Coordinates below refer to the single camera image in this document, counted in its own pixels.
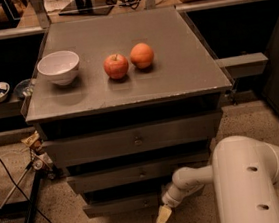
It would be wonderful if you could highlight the red apple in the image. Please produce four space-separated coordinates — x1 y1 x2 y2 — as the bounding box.
103 53 129 80

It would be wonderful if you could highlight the white stick on floor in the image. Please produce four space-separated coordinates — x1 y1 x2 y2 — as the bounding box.
0 163 32 210

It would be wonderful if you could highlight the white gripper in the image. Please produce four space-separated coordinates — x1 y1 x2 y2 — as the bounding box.
155 182 188 223

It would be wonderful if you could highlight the grey side shelf block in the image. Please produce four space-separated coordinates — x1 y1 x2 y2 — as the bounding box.
215 52 268 79

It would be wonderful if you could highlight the small dark bowl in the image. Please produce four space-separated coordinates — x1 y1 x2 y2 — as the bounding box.
13 78 35 99

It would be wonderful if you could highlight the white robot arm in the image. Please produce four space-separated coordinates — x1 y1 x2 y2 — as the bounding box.
155 136 279 223

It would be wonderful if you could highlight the grey drawer cabinet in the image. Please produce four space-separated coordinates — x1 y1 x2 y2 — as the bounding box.
26 7 231 218

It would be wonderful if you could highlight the grey middle drawer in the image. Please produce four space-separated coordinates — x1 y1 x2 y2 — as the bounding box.
67 150 209 194

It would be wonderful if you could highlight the grey bottom drawer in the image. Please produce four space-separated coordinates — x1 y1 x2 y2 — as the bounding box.
82 183 164 219

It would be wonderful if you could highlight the grey top drawer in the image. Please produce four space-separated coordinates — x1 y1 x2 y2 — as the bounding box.
43 109 222 168

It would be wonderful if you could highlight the black tripod leg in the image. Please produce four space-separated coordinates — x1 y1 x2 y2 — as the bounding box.
24 172 41 223

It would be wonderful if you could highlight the snack wrapper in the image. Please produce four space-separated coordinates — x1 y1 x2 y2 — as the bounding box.
21 131 42 151

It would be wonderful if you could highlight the black floor cable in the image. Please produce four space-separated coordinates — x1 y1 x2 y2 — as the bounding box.
0 129 68 223

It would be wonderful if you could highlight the grey drawer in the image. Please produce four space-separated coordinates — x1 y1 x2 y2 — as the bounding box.
67 150 209 194
82 183 164 219
43 109 222 168

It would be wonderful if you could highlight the white ceramic bowl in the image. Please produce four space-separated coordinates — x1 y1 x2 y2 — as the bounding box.
37 50 80 86

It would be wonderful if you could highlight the orange fruit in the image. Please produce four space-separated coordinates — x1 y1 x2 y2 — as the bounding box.
130 43 154 69

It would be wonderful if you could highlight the black monitor stand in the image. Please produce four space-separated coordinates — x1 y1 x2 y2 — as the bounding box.
59 0 116 16

